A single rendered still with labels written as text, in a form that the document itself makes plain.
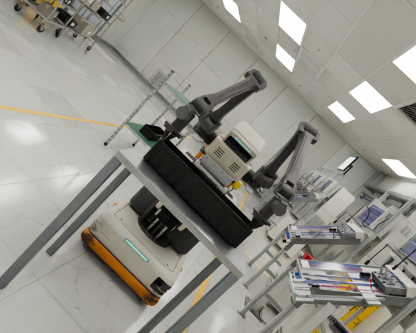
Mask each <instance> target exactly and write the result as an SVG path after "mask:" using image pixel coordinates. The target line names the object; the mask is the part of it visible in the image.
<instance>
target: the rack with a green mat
mask: <svg viewBox="0 0 416 333"><path fill-rule="evenodd" d="M173 73H174V71H173V70H171V72H169V74H167V76H166V77H165V78H164V79H163V80H162V81H161V82H160V83H159V84H158V85H157V86H156V88H155V89H154V90H153V91H152V92H151V93H150V94H149V95H148V96H147V98H146V99H145V100H144V101H143V102H142V103H140V105H139V106H138V107H137V108H136V109H135V110H134V111H133V112H132V113H131V115H130V116H129V117H128V118H127V119H126V120H125V121H124V122H123V123H122V125H121V126H120V127H119V128H118V129H117V130H116V131H115V132H114V133H113V134H112V135H111V136H110V137H109V138H108V139H107V140H106V141H105V142H104V145H105V146H107V144H109V142H110V141H111V140H112V139H113V138H114V137H115V136H116V135H117V134H118V133H119V131H120V130H121V129H122V128H123V127H124V126H126V127H127V128H128V129H129V130H130V131H131V132H132V133H133V134H134V135H135V136H136V137H137V138H138V139H137V140H136V141H135V142H134V143H133V144H132V146H135V145H136V144H137V143H138V142H139V141H141V142H142V143H143V144H144V145H148V146H149V147H150V148H152V147H153V146H154V145H155V144H156V143H157V142H158V141H148V140H147V139H146V138H145V136H144V135H143V134H142V133H141V132H140V131H139V130H140V129H141V128H142V127H143V126H144V125H142V124H136V123H132V122H129V121H130V119H132V117H134V115H136V113H137V112H138V111H139V110H140V109H141V108H142V107H143V106H144V105H145V103H146V102H147V101H148V100H149V99H150V98H151V97H152V96H153V95H154V94H155V93H156V92H157V90H159V88H161V86H162V85H164V86H165V87H166V88H167V89H168V90H169V91H170V92H171V93H172V94H173V95H174V96H175V97H176V98H175V99H174V100H173V102H172V103H171V104H170V105H169V106H168V107H167V108H166V109H165V110H164V111H163V112H162V114H161V115H160V116H159V117H158V118H157V119H156V120H155V121H154V122H153V123H152V124H151V125H155V124H156V123H157V122H158V121H159V120H160V119H161V118H162V117H163V115H164V114H165V113H166V112H167V111H168V110H169V109H170V108H171V107H172V106H173V105H174V103H175V102H176V101H177V100H179V101H180V102H181V103H182V104H183V105H184V106H185V105H187V104H188V103H190V101H189V100H188V99H187V98H186V97H185V96H184V93H185V92H186V91H187V90H188V89H189V88H190V87H191V85H190V84H189V85H188V86H187V87H186V88H185V89H184V90H183V91H182V92H180V91H177V90H176V89H175V88H173V87H171V86H170V85H169V84H167V83H165V82H166V81H167V80H168V79H169V78H170V76H171V75H172V74H173ZM198 122H199V121H198ZM198 122H197V123H198ZM197 123H196V124H197ZM196 124H195V125H196ZM195 125H194V126H195ZM194 126H193V127H194ZM193 127H192V128H191V129H190V130H189V131H188V132H187V134H185V136H183V138H181V140H179V142H177V144H175V146H179V144H181V142H182V141H183V140H184V139H185V138H186V137H187V136H188V135H189V134H190V133H191V132H192V131H193ZM161 139H162V138H161Z"/></svg>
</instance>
